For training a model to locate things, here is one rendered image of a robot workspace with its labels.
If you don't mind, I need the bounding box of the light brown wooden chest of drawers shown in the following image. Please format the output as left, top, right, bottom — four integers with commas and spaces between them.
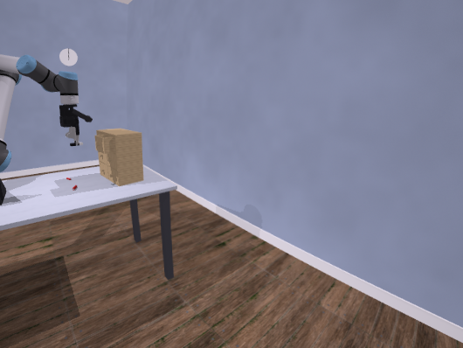
96, 129, 143, 186

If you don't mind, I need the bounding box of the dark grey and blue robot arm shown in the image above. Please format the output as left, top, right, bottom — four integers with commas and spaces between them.
0, 54, 79, 172

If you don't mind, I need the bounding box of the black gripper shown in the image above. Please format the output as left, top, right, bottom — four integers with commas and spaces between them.
59, 104, 79, 146

